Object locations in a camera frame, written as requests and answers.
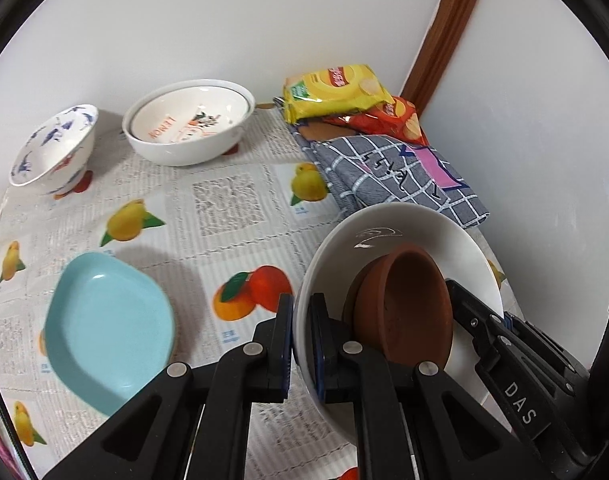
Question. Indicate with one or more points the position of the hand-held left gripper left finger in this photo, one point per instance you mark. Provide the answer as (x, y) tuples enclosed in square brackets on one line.
[(284, 340)]

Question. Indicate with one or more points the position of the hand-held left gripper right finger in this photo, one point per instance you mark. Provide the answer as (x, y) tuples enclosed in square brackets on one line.
[(317, 345)]

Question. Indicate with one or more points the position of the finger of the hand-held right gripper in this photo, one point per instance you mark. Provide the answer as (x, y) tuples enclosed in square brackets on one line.
[(534, 342), (472, 310)]

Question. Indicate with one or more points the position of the terracotta bowl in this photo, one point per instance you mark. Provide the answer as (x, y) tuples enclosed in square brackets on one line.
[(404, 305)]

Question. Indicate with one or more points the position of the white deep plate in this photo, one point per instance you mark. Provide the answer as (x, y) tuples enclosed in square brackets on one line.
[(384, 230)]

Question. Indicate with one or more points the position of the teal plate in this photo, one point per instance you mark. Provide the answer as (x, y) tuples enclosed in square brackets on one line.
[(109, 325)]

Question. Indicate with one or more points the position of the fruit print tablecloth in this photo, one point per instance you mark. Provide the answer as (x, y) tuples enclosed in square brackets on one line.
[(224, 240)]

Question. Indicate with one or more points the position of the grey checked cloth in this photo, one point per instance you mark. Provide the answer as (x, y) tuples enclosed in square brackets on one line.
[(384, 170)]

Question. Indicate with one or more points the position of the red coaster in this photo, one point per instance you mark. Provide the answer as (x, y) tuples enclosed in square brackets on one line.
[(83, 182), (232, 150)]

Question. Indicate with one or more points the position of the orange chip bag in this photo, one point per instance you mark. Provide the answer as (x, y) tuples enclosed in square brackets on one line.
[(399, 120)]

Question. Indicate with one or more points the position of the brown flat packet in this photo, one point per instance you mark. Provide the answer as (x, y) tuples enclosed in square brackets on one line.
[(319, 132)]

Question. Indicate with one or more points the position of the large white bowl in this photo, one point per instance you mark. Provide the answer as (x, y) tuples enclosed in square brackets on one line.
[(184, 152)]

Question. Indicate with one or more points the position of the white bowl with orange print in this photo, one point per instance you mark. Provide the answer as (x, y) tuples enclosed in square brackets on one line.
[(184, 115)]

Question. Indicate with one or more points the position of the yellow chip bag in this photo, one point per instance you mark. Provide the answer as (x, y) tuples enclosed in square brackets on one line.
[(334, 90)]

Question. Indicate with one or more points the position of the blue patterned white bowl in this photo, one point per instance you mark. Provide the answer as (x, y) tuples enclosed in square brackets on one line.
[(49, 135)]

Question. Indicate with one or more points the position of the brown wooden door frame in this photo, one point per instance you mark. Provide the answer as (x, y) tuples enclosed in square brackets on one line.
[(444, 35)]

